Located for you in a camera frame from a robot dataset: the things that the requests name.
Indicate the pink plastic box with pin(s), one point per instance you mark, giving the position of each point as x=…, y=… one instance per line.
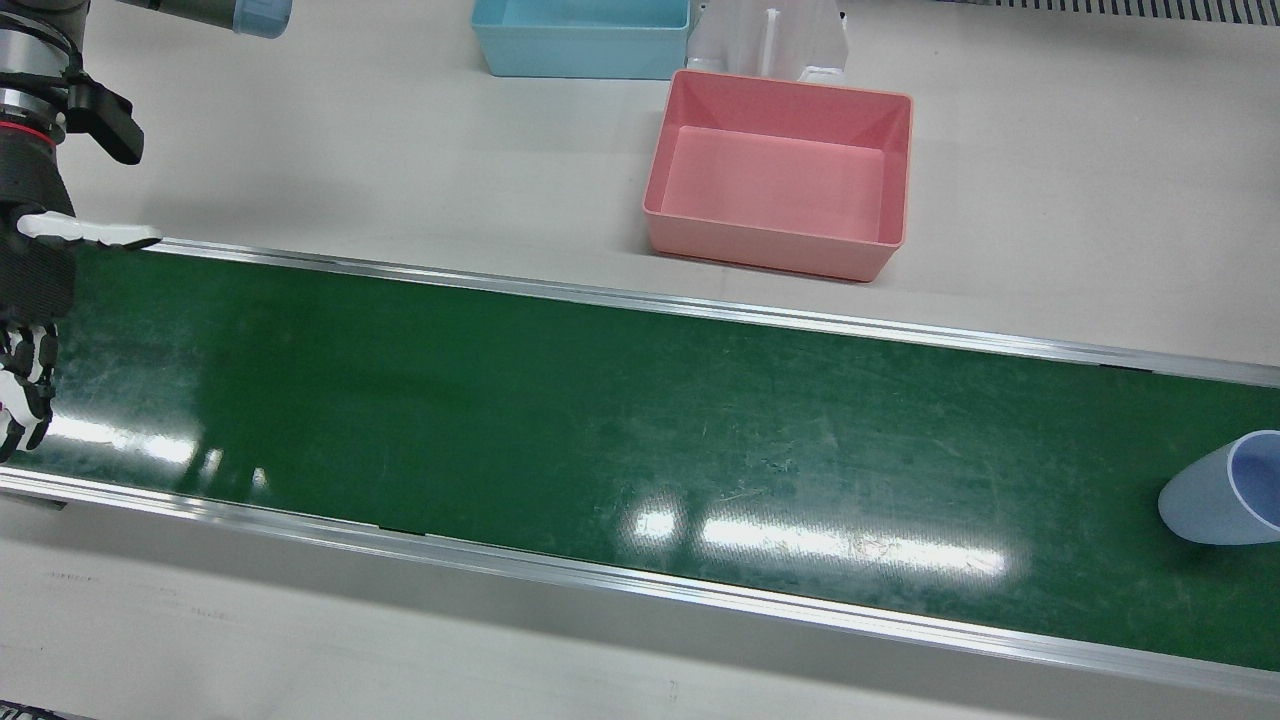
x=780, y=180

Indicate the pale blue plastic cup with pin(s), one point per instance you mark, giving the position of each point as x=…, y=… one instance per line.
x=1200, y=495

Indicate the white robot column base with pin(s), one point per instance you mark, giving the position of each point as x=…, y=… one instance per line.
x=740, y=35

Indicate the light blue plastic box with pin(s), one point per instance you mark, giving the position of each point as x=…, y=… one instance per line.
x=580, y=50

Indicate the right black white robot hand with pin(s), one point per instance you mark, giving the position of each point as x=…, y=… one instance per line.
x=35, y=270

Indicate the right grey robot arm blue caps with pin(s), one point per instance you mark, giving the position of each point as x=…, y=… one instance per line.
x=30, y=60

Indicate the green conveyor belt aluminium frame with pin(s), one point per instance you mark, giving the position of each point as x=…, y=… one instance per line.
x=600, y=400

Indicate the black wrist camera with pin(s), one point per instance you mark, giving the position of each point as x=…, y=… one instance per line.
x=105, y=120

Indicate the small metal corner bracket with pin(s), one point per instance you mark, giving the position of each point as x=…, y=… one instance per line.
x=820, y=73

